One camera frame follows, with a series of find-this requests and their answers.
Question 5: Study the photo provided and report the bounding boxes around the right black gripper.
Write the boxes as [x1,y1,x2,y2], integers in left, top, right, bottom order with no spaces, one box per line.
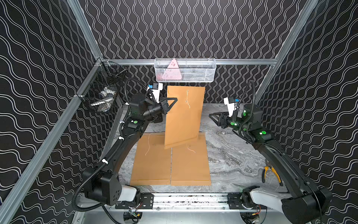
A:
[209,110,250,134]

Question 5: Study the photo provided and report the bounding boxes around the brown file bag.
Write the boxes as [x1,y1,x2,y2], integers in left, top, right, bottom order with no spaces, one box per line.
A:
[130,132,171,186]
[171,133,211,186]
[165,86,205,149]

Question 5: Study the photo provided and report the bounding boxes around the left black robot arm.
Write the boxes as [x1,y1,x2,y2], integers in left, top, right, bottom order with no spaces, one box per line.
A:
[71,78,178,212]

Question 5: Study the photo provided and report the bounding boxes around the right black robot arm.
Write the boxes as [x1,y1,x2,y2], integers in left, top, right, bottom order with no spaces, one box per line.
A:
[209,97,332,224]

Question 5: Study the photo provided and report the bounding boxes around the pink triangular board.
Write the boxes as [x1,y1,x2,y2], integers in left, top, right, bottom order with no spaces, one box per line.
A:
[158,59,183,82]

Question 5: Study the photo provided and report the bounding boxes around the white object in black basket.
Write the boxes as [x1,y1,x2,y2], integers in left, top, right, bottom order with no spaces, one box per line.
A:
[90,87,117,113]

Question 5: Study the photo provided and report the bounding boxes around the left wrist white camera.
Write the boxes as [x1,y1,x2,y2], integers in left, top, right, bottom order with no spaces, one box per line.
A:
[147,83,163,103]

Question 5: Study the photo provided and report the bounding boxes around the white wire mesh basket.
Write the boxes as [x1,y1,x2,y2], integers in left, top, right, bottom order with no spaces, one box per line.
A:
[154,58,217,83]

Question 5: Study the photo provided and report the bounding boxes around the yellow handled pliers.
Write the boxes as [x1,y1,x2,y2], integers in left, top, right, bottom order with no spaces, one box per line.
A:
[261,166,283,187]

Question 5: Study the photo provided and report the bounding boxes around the black wire mesh basket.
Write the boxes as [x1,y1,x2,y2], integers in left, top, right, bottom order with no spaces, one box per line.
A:
[80,63,128,114]

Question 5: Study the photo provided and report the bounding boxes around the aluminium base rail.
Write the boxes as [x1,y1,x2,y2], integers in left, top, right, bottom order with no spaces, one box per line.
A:
[79,192,304,212]

